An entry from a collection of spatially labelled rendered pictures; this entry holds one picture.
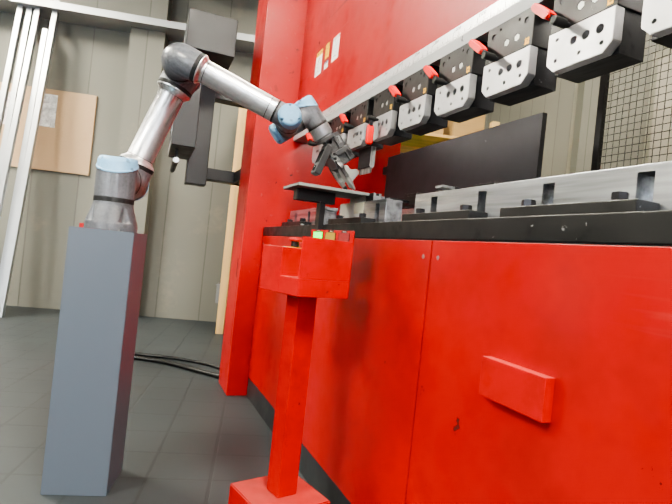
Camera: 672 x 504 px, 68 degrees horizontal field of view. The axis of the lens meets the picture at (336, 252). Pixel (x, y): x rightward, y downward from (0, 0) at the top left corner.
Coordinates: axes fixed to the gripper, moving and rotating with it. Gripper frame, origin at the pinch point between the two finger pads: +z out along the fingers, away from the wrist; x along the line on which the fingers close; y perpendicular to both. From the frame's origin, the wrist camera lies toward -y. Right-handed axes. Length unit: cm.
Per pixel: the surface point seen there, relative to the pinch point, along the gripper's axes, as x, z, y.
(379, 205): -18.1, 7.9, -0.8
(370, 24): 0, -46, 41
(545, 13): -93, -21, 15
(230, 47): 99, -81, 24
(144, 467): 7, 40, -111
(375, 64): -8.4, -32.3, 29.5
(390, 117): -25.2, -15.3, 14.6
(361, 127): -3.1, -16.1, 15.3
